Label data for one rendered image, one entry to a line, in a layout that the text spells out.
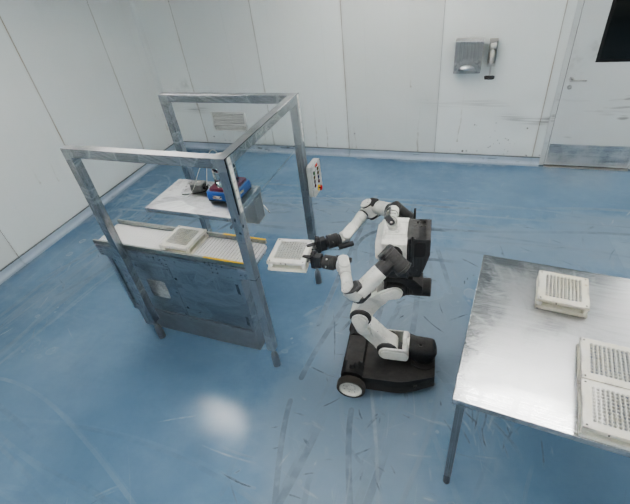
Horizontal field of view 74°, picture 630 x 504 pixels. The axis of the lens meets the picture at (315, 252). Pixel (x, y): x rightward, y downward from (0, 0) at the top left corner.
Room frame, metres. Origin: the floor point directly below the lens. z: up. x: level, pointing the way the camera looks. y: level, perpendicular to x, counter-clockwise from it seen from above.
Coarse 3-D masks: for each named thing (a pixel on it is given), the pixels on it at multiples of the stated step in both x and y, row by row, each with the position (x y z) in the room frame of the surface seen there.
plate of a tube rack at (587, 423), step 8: (584, 384) 0.98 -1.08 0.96; (592, 384) 0.98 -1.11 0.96; (600, 384) 0.97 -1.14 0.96; (584, 392) 0.95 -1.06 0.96; (616, 392) 0.93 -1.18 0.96; (624, 392) 0.92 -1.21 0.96; (584, 400) 0.91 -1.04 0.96; (592, 400) 0.91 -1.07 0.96; (616, 400) 0.89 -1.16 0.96; (584, 408) 0.88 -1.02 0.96; (592, 408) 0.87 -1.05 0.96; (616, 408) 0.86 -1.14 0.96; (584, 416) 0.85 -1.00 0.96; (592, 416) 0.84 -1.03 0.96; (616, 416) 0.83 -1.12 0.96; (584, 424) 0.81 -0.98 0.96; (592, 424) 0.81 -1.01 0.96; (600, 424) 0.80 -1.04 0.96; (600, 432) 0.78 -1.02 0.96; (608, 432) 0.77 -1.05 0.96; (616, 432) 0.76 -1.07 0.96; (624, 432) 0.76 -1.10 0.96; (624, 440) 0.74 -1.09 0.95
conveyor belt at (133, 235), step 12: (120, 228) 2.84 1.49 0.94; (132, 228) 2.81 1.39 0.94; (144, 228) 2.79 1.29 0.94; (132, 240) 2.64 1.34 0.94; (144, 240) 2.62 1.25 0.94; (156, 240) 2.60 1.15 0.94; (216, 240) 2.49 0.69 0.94; (228, 240) 2.47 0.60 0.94; (204, 252) 2.36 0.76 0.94; (216, 252) 2.34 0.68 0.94; (228, 252) 2.32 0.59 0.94
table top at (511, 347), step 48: (480, 288) 1.71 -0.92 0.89; (528, 288) 1.66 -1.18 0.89; (624, 288) 1.56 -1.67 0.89; (480, 336) 1.37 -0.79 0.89; (528, 336) 1.33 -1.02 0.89; (576, 336) 1.29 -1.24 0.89; (624, 336) 1.25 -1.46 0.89; (480, 384) 1.10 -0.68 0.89; (528, 384) 1.06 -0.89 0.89; (576, 384) 1.03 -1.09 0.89; (576, 432) 0.82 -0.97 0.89
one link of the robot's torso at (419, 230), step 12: (384, 228) 1.89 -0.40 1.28; (396, 228) 1.86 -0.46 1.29; (408, 228) 1.85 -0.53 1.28; (420, 228) 1.84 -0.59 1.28; (384, 240) 1.79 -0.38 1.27; (396, 240) 1.77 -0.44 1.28; (408, 240) 1.75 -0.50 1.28; (420, 240) 1.74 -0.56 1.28; (408, 252) 1.75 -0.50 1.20; (420, 252) 1.74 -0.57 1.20; (420, 264) 1.74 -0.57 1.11; (396, 276) 1.78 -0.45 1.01
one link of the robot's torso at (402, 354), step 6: (396, 330) 1.95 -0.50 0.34; (402, 336) 1.94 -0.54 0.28; (408, 336) 1.89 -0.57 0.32; (408, 342) 1.83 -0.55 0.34; (384, 348) 1.81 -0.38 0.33; (390, 348) 1.80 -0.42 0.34; (402, 348) 1.79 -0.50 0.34; (408, 348) 1.80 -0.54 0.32; (384, 354) 1.80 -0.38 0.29; (390, 354) 1.78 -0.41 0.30; (396, 354) 1.77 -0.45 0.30; (402, 354) 1.76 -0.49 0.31; (408, 354) 1.76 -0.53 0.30; (402, 360) 1.76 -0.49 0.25
